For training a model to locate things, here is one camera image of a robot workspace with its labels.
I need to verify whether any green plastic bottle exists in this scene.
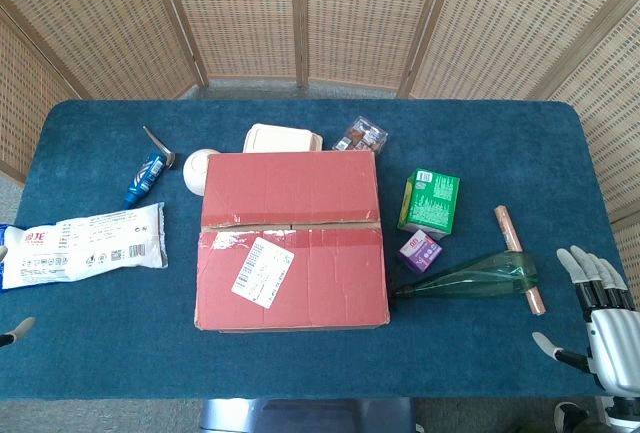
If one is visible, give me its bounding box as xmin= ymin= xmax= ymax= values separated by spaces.
xmin=391 ymin=250 xmax=540 ymax=300

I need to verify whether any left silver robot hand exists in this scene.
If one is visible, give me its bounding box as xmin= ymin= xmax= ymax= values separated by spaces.
xmin=0 ymin=245 xmax=37 ymax=349

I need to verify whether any white plastic bag package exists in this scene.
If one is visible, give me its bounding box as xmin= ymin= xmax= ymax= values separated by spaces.
xmin=0 ymin=201 xmax=170 ymax=292

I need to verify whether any grey metal angle bracket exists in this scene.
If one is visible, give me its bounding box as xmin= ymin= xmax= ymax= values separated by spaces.
xmin=141 ymin=125 xmax=177 ymax=170

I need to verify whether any green carton box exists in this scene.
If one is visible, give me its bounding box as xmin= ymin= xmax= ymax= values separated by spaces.
xmin=397 ymin=167 xmax=461 ymax=240

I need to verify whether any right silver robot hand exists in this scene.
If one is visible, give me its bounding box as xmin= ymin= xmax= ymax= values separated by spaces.
xmin=531 ymin=245 xmax=640 ymax=397

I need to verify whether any small purple box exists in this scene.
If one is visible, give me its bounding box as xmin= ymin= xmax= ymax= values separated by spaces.
xmin=398 ymin=229 xmax=444 ymax=276

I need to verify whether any beige lidded food container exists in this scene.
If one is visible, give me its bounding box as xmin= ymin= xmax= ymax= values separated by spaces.
xmin=242 ymin=122 xmax=325 ymax=154

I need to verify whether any clear snack packet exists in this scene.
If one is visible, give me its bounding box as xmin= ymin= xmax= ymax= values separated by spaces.
xmin=331 ymin=115 xmax=390 ymax=155

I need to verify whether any pink paper roll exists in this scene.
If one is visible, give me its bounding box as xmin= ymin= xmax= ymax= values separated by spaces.
xmin=493 ymin=205 xmax=547 ymax=316

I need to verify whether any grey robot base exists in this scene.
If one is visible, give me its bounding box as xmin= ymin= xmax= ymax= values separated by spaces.
xmin=199 ymin=396 xmax=417 ymax=433

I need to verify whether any blue squeeze tube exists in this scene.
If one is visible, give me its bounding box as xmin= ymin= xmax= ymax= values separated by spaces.
xmin=122 ymin=152 xmax=168 ymax=210

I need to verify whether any red cardboard box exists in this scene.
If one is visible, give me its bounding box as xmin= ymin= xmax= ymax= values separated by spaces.
xmin=193 ymin=149 xmax=391 ymax=334

